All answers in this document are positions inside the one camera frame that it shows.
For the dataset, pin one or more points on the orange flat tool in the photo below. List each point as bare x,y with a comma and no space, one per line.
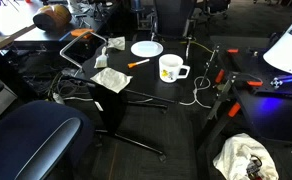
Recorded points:
81,32

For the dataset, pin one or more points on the white round plate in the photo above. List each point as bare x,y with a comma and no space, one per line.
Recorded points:
147,49

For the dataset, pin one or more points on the white power strip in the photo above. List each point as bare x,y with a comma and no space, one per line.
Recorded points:
58,98

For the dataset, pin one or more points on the crumpled white cloth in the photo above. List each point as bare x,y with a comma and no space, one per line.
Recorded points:
117,43

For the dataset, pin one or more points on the thin black metal rod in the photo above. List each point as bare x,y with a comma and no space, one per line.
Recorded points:
208,65

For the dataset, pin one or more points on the white bristle brush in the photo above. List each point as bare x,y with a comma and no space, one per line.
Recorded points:
101,61

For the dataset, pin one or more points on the blue office chair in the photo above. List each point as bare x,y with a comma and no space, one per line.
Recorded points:
26,136

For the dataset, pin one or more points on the white cloth bag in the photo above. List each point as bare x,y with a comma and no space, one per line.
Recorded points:
236,155

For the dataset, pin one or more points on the white mug with yellow print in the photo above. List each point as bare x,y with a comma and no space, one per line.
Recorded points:
170,68

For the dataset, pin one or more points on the black desk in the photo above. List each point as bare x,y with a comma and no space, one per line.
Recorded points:
46,35

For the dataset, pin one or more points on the orange and white marker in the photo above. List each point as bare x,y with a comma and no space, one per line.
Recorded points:
137,63

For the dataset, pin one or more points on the flat white cloth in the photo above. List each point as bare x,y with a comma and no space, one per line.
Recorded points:
111,79

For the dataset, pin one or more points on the white cone shade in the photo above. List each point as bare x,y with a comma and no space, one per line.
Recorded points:
289,50

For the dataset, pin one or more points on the black side table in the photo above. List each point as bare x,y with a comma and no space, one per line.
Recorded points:
142,76

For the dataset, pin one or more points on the black workbench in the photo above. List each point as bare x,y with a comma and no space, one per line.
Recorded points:
272,113

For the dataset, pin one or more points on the bent silver metal frame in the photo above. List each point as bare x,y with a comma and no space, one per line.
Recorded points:
67,46

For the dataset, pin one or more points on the brown and yellow ball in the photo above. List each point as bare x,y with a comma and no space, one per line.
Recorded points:
52,17

